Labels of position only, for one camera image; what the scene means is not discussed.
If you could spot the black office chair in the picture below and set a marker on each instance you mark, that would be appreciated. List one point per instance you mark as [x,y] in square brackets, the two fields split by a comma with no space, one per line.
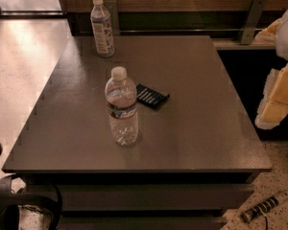
[11,203]

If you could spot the blue labelled plastic bottle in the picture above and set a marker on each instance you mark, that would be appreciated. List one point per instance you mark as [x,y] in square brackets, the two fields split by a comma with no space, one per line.
[102,30]

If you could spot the grey drawer cabinet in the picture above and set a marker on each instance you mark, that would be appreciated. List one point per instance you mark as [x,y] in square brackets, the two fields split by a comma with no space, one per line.
[194,158]

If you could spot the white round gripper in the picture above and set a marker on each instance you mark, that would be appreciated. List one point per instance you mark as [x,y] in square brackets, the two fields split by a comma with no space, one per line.
[274,106]

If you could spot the white power strip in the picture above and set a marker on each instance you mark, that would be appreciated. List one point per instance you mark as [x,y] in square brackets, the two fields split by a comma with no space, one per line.
[265,206]

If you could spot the black snack packet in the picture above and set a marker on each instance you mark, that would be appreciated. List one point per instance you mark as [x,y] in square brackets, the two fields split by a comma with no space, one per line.
[150,97]

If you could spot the grey metal bracket behind bottle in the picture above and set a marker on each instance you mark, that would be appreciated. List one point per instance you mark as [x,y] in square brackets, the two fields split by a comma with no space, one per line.
[113,10]

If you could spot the clear water bottle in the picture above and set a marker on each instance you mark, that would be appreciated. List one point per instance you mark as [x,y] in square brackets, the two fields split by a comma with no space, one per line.
[121,99]

